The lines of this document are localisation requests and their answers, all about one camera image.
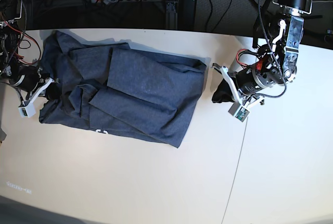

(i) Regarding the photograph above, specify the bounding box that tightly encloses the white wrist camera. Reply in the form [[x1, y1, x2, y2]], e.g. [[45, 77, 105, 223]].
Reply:
[[228, 102, 250, 122], [18, 103, 36, 118]]

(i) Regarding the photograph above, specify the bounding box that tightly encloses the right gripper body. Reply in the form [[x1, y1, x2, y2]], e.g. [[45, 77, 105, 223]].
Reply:
[[14, 69, 59, 106]]

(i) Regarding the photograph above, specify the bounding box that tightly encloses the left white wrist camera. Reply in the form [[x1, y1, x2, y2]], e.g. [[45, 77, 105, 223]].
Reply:
[[228, 102, 250, 122]]

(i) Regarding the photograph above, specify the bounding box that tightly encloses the black power adapter brick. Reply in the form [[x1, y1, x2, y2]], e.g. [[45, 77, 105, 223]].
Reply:
[[178, 0, 197, 31]]

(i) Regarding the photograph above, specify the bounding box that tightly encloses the grey object at table edge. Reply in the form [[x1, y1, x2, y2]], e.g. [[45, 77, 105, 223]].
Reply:
[[0, 128, 7, 144]]

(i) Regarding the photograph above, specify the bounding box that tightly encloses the white label sticker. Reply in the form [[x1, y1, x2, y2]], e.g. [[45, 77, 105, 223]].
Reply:
[[6, 181, 32, 194]]

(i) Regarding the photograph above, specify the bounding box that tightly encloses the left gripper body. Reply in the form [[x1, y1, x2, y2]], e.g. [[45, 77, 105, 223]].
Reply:
[[212, 63, 264, 108]]

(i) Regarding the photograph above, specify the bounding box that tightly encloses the blue heathered T-shirt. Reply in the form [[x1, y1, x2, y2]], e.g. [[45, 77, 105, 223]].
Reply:
[[39, 31, 206, 148]]

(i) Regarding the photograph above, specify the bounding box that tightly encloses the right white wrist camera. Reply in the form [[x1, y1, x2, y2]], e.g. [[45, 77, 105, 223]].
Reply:
[[18, 103, 36, 118]]

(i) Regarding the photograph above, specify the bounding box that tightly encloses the black tripod stand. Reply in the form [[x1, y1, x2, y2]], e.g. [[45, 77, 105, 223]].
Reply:
[[228, 0, 333, 40]]

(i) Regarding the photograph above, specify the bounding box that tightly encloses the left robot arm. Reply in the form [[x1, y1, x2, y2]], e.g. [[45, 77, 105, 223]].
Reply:
[[212, 0, 312, 106]]

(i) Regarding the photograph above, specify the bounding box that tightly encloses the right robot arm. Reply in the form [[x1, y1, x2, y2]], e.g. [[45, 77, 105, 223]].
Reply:
[[1, 0, 61, 107]]

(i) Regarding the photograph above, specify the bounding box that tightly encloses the aluminium frame post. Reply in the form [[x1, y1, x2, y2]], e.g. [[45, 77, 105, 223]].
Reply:
[[165, 0, 178, 30]]

